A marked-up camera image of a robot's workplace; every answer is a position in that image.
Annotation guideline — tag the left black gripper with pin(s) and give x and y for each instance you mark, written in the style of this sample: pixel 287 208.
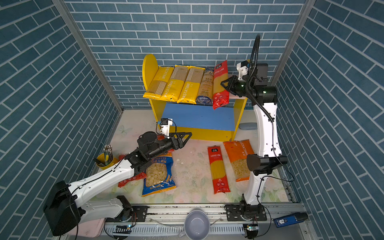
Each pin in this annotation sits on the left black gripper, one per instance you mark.
pixel 178 134

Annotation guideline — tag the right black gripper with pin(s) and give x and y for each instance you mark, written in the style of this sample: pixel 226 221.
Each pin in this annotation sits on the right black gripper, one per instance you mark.
pixel 231 84

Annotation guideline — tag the red spaghetti bag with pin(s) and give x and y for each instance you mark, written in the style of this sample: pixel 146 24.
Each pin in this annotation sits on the red spaghetti bag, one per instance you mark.
pixel 218 171
pixel 221 96

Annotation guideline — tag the blue-top Moli pasta bag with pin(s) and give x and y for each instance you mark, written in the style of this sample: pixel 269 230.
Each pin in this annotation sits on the blue-top Moli pasta bag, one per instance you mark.
pixel 205 93

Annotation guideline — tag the yellow spaghetti bag long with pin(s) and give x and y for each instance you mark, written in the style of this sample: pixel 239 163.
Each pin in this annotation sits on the yellow spaghetti bag long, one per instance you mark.
pixel 175 84

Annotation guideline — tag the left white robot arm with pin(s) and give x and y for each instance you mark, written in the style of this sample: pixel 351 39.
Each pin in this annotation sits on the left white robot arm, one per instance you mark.
pixel 68 205

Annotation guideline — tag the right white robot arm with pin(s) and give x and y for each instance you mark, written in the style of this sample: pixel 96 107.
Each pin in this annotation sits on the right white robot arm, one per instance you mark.
pixel 262 163

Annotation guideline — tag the yellow shelf unit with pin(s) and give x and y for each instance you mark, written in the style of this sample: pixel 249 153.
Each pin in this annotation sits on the yellow shelf unit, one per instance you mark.
pixel 202 121

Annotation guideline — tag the blue shell pasta bag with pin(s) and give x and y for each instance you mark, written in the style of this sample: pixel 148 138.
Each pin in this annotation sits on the blue shell pasta bag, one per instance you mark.
pixel 159 176

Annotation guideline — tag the orange pasta bag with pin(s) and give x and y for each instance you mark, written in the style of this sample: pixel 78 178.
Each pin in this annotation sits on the orange pasta bag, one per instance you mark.
pixel 237 152

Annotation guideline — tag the grey oval case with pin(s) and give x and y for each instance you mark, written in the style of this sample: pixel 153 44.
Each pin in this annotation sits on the grey oval case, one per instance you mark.
pixel 248 126

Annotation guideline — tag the red macaroni bag lower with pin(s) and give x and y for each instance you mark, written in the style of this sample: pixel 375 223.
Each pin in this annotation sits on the red macaroni bag lower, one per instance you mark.
pixel 135 178

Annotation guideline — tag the yellow pen cup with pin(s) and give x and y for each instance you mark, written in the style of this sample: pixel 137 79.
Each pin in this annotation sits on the yellow pen cup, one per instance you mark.
pixel 106 159

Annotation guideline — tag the grey bowl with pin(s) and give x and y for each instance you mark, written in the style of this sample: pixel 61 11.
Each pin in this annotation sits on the grey bowl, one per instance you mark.
pixel 196 226

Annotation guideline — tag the pink tray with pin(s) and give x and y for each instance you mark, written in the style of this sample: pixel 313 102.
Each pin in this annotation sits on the pink tray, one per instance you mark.
pixel 91 229

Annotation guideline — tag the blue handheld device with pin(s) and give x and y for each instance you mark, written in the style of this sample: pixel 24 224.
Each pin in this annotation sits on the blue handheld device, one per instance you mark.
pixel 291 219

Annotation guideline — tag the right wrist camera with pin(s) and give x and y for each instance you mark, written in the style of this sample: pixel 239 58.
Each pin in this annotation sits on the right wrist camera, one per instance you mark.
pixel 243 69

